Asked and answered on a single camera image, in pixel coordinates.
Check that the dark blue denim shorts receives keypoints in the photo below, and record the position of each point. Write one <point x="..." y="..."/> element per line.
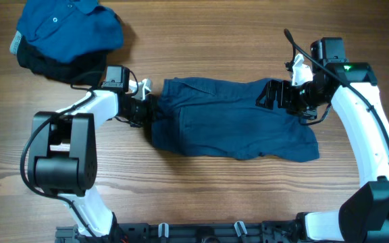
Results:
<point x="207" y="117"/>

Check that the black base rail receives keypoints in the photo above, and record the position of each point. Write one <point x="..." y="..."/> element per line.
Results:
<point x="266" y="231"/>

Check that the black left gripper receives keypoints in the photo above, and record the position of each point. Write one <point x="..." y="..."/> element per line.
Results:
<point x="151" y="109"/>

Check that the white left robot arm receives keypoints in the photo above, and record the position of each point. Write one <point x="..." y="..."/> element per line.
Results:
<point x="59" y="161"/>

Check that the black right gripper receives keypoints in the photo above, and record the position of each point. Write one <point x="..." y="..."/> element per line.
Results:
<point x="284" y="88"/>

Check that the black folded garment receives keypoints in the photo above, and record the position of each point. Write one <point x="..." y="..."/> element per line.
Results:
<point x="86" y="69"/>

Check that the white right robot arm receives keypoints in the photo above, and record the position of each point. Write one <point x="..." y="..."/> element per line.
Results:
<point x="351" y="89"/>

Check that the grey folded garment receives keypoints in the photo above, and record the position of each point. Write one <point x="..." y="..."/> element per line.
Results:
<point x="15" y="43"/>

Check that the blue polo shirt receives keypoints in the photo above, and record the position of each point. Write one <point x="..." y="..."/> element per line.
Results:
<point x="64" y="29"/>

